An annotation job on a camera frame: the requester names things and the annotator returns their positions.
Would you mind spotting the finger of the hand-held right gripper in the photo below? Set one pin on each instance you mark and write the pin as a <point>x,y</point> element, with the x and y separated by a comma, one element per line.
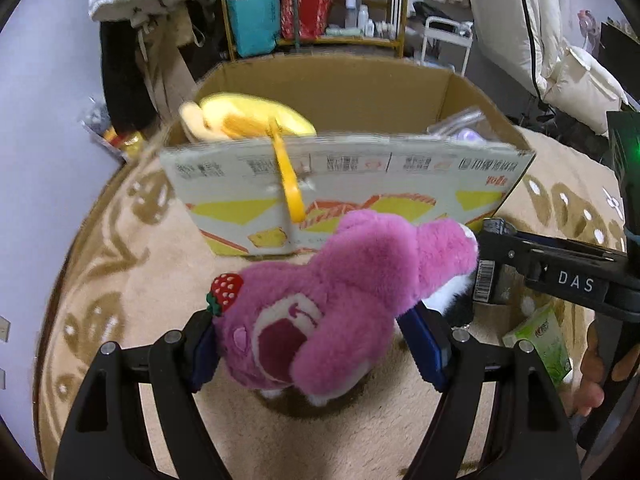
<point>505,282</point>
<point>500,235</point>
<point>202,365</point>
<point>425,345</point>

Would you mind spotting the white plush toy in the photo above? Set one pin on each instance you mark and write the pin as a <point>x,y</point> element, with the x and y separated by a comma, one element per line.
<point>450,292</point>

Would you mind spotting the pink plush bear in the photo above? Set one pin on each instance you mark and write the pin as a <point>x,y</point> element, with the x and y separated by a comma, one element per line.
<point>350,280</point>

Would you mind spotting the purple item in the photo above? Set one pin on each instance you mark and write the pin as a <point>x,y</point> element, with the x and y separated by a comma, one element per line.
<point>467,135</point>

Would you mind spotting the cardboard box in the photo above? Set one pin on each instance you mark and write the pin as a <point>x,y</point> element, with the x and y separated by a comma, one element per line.
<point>350,90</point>

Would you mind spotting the yellow plush toy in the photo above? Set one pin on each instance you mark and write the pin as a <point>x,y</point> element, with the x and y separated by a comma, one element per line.
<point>240,115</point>

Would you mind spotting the person's right hand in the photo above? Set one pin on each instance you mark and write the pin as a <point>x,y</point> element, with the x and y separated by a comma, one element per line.
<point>595,360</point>

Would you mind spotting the green tissue pack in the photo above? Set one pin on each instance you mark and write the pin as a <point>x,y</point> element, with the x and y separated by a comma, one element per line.
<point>540,345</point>

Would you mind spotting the black monitor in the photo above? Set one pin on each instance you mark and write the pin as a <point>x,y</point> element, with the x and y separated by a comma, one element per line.
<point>620,60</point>

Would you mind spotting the white trolley cart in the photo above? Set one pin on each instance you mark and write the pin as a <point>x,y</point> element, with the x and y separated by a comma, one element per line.
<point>430,30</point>

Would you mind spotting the pink desk fan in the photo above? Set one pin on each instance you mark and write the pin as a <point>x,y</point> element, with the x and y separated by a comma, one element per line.
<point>587,25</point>

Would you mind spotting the dark bag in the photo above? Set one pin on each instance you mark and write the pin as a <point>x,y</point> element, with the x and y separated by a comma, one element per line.
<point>440,12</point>

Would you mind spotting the wooden shelf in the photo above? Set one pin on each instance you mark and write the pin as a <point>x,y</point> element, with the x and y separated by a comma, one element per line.
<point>350,45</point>

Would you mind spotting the group of white bottles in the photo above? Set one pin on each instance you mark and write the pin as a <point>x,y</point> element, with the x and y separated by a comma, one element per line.
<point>362,17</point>

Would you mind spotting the crinkled plastic bag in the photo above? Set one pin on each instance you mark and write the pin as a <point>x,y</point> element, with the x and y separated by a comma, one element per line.
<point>100,120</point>

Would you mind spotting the red bag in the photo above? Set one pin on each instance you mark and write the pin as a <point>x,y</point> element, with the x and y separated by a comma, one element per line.
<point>310,10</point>

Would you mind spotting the black garment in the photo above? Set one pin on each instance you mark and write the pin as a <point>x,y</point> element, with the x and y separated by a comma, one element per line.
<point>125,80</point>

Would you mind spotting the beige trousers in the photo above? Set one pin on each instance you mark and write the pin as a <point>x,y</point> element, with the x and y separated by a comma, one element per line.
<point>170,70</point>

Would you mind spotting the green pole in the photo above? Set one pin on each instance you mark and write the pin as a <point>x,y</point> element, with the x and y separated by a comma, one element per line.
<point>296,5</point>

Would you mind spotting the teal bag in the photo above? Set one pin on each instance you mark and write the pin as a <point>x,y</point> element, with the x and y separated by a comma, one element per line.
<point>255,20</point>

